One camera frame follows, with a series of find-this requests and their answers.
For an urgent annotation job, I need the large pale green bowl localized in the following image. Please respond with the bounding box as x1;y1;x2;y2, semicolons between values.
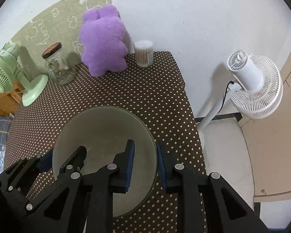
52;106;157;217

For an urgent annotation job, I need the wooden bed headboard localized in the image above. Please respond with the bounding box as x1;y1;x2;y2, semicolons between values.
0;82;24;116

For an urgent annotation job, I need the brown polka dot tablecloth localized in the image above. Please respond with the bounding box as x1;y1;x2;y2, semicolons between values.
4;52;207;232

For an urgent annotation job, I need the green desk fan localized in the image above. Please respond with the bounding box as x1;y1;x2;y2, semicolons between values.
0;43;48;106

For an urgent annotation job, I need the glass jar red lid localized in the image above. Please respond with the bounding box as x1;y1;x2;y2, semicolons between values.
42;42;76;85

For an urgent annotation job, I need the white standing fan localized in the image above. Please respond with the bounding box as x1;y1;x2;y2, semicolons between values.
197;50;283;131

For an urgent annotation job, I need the cotton swab container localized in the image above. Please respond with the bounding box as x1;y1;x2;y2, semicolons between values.
134;40;154;67

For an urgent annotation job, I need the purple plush toy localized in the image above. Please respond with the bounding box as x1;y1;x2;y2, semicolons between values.
79;5;128;77

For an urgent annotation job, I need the black fan power cable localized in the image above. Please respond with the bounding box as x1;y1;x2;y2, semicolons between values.
220;79;236;110

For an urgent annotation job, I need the green patterned wall sheet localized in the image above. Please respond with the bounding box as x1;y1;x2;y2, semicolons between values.
11;0;112;70

